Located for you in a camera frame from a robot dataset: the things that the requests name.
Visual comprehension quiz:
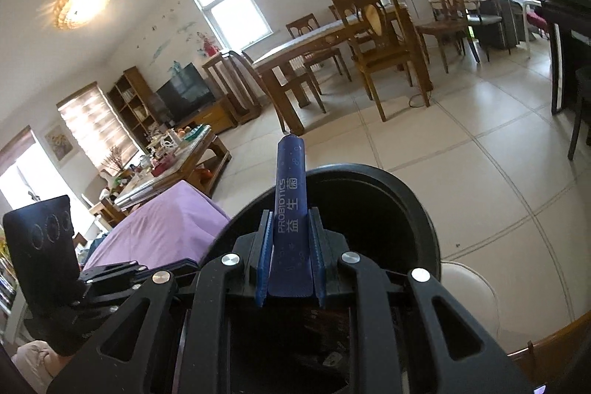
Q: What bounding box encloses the person's left forearm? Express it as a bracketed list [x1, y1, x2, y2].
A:
[10, 339, 65, 382]

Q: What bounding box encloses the white plastic chair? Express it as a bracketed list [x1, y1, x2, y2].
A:
[505, 0, 544, 61]

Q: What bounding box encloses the tall wooden stand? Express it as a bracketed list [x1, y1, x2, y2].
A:
[202, 52, 262, 126]

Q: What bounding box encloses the white table ornament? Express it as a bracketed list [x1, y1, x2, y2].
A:
[158, 134, 182, 155]

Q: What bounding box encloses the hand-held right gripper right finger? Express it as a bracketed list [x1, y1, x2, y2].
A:
[308, 206, 536, 394]

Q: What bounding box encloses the black piano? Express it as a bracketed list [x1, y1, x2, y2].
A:
[539, 0, 591, 116]

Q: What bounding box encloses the wooden television cabinet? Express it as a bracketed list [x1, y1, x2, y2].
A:
[182, 99, 237, 135]

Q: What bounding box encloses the black television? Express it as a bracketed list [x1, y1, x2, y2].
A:
[156, 62, 218, 124]

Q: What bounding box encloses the blue stick sachet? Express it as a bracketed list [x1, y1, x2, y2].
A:
[269, 133, 312, 299]

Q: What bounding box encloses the dark storage cabinet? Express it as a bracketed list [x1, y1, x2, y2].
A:
[467, 0, 514, 52]

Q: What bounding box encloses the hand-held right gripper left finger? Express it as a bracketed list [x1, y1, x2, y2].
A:
[46, 209, 275, 394]

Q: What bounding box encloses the small flower painting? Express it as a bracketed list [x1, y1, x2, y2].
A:
[43, 123, 77, 162]

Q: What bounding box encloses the purple cloth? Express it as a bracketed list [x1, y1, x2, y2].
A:
[81, 182, 232, 272]

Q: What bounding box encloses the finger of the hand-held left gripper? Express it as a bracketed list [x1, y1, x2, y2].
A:
[79, 258, 203, 284]

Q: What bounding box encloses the wooden dining chair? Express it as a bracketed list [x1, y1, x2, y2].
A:
[329, 0, 431, 123]
[285, 12, 352, 82]
[418, 0, 482, 75]
[229, 49, 327, 118]
[327, 3, 358, 23]

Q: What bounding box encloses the wooden bookshelf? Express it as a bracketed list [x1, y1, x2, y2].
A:
[107, 66, 175, 155]

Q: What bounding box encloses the window with striped blinds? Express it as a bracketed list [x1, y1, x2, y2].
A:
[56, 82, 140, 169]

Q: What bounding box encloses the vase with dried twigs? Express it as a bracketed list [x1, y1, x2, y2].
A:
[102, 144, 129, 188]

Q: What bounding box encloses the wooden coffee table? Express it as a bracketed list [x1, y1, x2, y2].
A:
[99, 124, 232, 229]

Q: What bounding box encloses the wooden dining table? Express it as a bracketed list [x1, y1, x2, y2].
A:
[252, 1, 432, 137]

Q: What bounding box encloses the white round stool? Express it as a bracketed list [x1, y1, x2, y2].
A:
[438, 258, 502, 340]

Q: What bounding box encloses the small bright window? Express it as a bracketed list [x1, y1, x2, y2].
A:
[189, 0, 273, 49]

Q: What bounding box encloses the black trash bin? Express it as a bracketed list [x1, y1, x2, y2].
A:
[185, 163, 444, 394]

